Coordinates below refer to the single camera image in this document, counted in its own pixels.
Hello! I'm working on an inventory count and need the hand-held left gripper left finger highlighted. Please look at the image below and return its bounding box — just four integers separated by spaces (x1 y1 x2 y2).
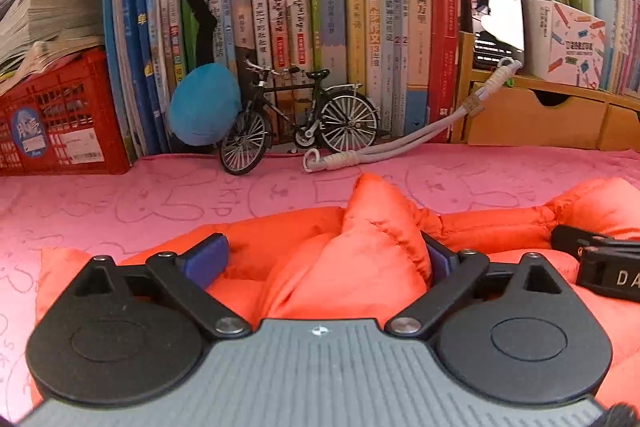
65 233 252 341

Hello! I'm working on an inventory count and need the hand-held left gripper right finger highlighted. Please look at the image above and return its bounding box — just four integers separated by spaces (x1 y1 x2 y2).
385 232 563 339

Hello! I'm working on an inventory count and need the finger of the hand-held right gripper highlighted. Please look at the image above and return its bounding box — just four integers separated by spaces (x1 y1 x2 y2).
550 224 640 254

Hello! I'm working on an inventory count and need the orange puffer jacket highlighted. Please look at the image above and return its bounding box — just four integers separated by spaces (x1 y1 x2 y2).
35 172 640 413

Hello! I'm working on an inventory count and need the pink rabbit-print blanket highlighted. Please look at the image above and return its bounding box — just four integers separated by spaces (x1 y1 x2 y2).
0 142 640 423

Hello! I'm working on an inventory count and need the wooden drawer organizer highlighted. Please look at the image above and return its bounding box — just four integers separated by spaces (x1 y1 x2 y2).
450 32 640 152

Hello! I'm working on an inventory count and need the blue round plush ball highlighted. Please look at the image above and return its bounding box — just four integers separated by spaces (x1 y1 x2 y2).
167 63 242 146

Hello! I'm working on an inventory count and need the black miniature bicycle model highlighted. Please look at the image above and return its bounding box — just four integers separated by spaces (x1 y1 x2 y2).
219 59 382 176

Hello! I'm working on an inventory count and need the white pencil-print cardboard box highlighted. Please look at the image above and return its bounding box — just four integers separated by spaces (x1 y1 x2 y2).
522 0 608 88

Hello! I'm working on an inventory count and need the red plastic crate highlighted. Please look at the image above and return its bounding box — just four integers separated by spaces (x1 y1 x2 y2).
0 47 132 178

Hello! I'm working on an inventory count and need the black smartphone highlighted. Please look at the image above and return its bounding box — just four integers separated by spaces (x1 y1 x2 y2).
460 0 527 72

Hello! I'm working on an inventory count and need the row of tall books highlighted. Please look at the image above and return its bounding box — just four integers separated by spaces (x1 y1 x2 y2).
102 0 463 155

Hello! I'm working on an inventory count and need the stack of paper workbooks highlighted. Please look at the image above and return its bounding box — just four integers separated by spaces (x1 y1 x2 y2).
0 0 108 82

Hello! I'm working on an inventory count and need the white phone lanyard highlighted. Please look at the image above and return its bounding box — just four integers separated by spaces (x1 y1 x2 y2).
302 57 523 175

